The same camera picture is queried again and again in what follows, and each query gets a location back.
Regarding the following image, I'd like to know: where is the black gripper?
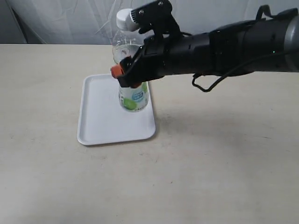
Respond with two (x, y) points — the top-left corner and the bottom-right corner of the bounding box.
(110, 35), (172, 88)

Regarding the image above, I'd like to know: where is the clear bottle white cap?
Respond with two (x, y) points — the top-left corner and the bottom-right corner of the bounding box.
(112, 8), (149, 112)

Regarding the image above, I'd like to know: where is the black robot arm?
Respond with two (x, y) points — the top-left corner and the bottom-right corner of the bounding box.
(111, 3), (299, 87)

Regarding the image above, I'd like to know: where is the white rectangular plastic tray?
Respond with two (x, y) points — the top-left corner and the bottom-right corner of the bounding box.
(77, 74), (156, 146)

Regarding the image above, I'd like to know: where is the white backdrop cloth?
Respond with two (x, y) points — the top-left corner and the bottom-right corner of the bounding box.
(8, 0), (299, 44)

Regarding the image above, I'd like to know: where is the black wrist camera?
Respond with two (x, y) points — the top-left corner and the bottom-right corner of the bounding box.
(125, 0), (182, 38)

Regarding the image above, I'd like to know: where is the black cable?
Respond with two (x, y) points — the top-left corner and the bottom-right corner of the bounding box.
(192, 50), (299, 93)

